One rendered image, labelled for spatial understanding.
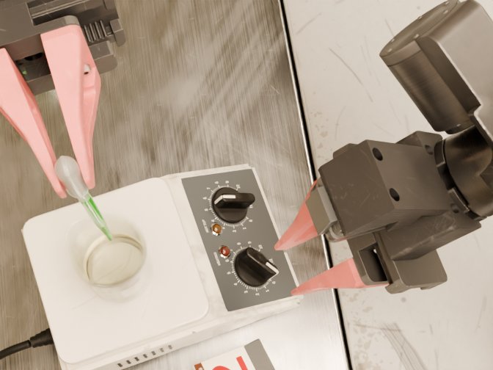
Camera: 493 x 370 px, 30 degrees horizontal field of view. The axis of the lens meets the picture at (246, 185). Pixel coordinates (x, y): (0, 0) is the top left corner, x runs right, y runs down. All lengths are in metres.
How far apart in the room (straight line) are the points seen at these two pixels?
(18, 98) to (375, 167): 0.19
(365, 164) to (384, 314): 0.31
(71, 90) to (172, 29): 0.41
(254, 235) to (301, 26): 0.22
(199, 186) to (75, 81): 0.30
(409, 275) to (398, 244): 0.03
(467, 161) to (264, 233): 0.25
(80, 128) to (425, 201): 0.20
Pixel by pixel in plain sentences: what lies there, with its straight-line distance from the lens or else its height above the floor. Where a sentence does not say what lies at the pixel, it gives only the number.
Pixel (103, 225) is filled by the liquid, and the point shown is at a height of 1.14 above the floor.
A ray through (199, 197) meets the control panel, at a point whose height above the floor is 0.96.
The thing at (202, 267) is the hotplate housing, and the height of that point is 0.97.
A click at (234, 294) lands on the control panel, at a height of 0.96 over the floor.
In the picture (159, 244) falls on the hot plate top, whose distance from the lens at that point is 0.72.
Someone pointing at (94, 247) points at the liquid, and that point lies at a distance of 0.69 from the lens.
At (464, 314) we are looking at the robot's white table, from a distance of 0.81.
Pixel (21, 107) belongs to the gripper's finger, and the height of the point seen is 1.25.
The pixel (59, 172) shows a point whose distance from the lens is 0.47.
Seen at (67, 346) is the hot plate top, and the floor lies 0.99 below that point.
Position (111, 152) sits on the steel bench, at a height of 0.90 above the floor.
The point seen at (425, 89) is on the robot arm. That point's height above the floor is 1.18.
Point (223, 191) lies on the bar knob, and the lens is 0.76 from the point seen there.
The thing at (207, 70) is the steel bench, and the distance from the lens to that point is 0.86.
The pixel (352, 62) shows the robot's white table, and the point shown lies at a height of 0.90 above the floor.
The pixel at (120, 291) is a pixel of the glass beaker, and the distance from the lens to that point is 0.66.
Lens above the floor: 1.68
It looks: 72 degrees down
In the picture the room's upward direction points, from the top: 1 degrees clockwise
